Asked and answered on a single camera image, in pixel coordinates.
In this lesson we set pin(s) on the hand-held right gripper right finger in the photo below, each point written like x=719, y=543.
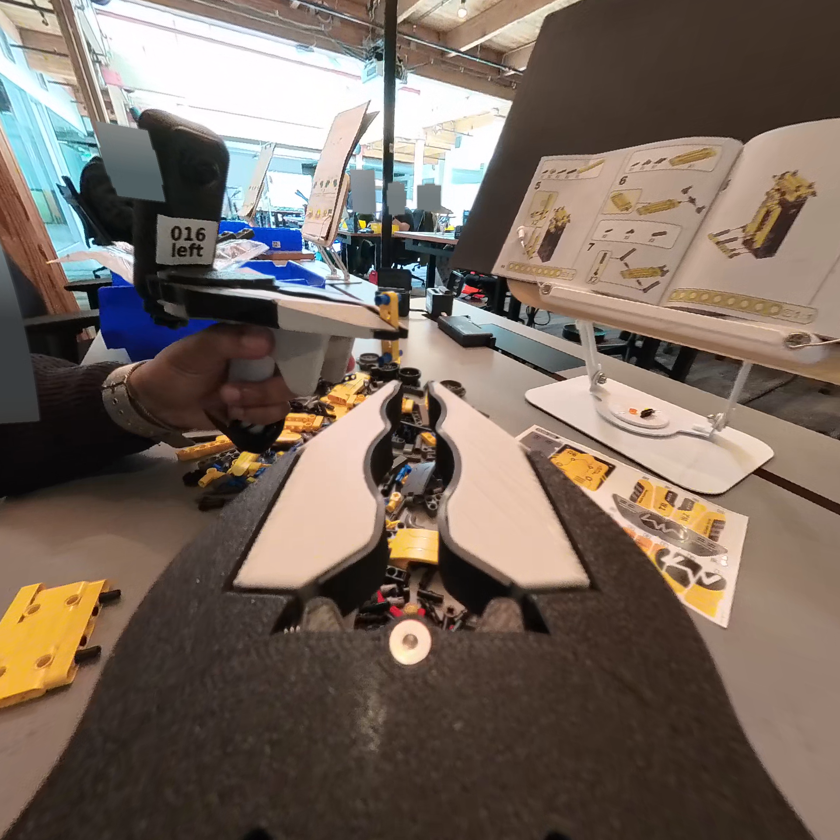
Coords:
x=512, y=518

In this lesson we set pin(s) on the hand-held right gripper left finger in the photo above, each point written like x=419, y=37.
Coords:
x=315, y=518

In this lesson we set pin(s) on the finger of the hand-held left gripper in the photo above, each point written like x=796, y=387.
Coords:
x=328, y=320

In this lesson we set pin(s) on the yellow toy beam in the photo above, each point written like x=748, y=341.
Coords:
x=390, y=312

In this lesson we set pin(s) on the pile of toy building pieces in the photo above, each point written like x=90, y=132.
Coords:
x=407, y=459

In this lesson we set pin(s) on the yellow toy panel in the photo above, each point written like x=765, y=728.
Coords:
x=46, y=636

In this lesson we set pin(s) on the person's left forearm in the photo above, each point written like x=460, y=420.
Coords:
x=52, y=426

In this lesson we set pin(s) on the person's left hand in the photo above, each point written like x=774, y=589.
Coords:
x=190, y=374

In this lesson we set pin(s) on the blue plastic bin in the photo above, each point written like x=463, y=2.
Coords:
x=302, y=272

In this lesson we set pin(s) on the black power bank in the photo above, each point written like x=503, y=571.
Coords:
x=394, y=279

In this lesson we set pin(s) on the clear plastic bags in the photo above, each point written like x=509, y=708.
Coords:
x=243, y=253

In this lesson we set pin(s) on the dark small box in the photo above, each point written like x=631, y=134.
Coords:
x=439, y=300

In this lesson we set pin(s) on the instruction booklet on stand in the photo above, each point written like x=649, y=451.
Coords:
x=334, y=190

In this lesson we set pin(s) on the black flat case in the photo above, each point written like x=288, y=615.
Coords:
x=466, y=328

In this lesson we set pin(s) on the yellow grey sticker sheet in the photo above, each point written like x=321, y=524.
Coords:
x=656, y=525

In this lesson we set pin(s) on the reddish wooden beam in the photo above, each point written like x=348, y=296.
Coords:
x=33, y=197

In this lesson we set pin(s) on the white book stand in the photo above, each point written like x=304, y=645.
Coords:
x=689, y=453

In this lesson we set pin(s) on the black pole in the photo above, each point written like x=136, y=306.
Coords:
x=392, y=131

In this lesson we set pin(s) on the open instruction booklet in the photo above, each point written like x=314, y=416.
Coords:
x=656, y=216

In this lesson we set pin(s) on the black backing board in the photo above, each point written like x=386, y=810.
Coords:
x=656, y=65

